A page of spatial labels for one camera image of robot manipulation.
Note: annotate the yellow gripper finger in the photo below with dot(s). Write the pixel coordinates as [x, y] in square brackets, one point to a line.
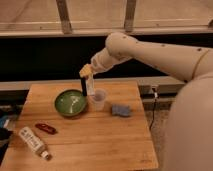
[86, 71]

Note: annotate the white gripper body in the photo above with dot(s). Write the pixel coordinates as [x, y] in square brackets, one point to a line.
[102, 61]

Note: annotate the black and white eraser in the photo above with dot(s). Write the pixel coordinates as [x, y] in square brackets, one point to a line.
[87, 85]

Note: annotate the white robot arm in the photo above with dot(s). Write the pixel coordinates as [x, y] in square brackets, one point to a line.
[188, 70]

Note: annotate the clear plastic cup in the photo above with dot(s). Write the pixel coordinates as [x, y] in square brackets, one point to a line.
[98, 99]

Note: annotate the green ceramic bowl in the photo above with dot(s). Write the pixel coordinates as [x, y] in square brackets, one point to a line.
[70, 103]

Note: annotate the blue sponge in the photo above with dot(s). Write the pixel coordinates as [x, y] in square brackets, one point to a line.
[121, 110]

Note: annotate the wooden table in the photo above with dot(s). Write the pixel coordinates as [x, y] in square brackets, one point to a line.
[92, 141]

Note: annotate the white tube bottle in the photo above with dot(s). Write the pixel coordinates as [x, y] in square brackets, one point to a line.
[34, 142]

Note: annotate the dark items at left edge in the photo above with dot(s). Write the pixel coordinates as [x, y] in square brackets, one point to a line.
[4, 132]

